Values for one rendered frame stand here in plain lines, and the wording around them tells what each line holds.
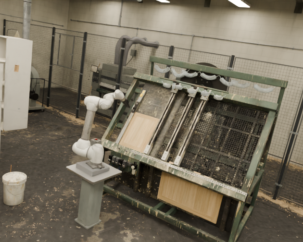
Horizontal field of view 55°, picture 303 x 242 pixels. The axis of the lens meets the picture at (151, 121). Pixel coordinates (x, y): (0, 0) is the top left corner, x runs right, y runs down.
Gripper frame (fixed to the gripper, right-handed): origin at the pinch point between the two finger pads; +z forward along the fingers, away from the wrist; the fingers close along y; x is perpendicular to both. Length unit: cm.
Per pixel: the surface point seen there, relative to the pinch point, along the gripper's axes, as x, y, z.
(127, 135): 13.0, 39.4, 13.9
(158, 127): 58, 15, 8
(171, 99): 57, -32, 8
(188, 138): 104, 17, 8
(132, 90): -17.0, -32.5, 12.9
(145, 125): 33.7, 15.5, 14.0
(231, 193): 180, 66, 10
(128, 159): 33, 73, 14
